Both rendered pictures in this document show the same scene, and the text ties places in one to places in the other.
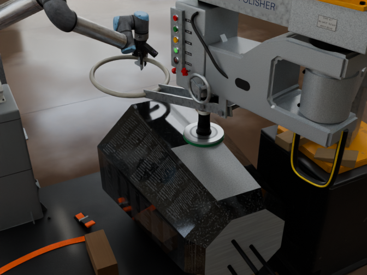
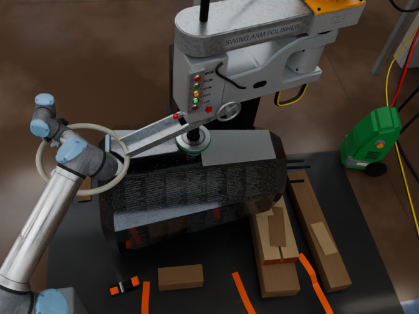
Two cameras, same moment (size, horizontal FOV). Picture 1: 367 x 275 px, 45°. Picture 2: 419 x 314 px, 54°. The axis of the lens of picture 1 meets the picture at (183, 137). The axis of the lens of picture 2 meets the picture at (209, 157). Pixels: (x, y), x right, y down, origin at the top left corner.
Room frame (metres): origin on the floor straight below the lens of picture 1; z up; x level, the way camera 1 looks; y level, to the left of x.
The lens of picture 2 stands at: (1.61, 1.41, 2.83)
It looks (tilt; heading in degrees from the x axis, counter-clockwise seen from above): 54 degrees down; 280
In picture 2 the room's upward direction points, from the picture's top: 9 degrees clockwise
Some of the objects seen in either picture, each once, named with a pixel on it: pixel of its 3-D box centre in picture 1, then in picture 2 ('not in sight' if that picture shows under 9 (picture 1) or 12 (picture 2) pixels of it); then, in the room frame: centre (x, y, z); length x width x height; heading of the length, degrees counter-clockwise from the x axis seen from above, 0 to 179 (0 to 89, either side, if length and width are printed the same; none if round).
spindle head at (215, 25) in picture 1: (218, 52); (212, 76); (1.94, -0.16, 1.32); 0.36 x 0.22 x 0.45; 42
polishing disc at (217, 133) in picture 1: (203, 132); (192, 136); (2.00, -0.11, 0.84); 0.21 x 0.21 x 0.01
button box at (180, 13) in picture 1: (178, 39); (194, 91); (1.98, 0.02, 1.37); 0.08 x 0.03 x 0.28; 42
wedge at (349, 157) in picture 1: (336, 154); not in sight; (1.85, -0.78, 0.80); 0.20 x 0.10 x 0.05; 64
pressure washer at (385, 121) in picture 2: not in sight; (380, 128); (0.72, -1.04, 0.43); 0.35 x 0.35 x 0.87; 12
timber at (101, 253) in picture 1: (101, 255); (180, 277); (1.85, 0.49, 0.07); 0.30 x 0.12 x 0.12; 24
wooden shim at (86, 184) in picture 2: not in sight; (84, 186); (2.79, 0.04, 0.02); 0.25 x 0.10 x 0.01; 117
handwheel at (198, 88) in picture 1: (204, 87); (226, 106); (1.83, -0.10, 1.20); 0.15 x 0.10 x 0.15; 42
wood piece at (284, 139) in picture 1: (295, 137); not in sight; (2.01, -0.60, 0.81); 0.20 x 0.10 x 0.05; 125
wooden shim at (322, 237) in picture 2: not in sight; (323, 238); (0.95, -0.10, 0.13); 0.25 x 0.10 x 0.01; 125
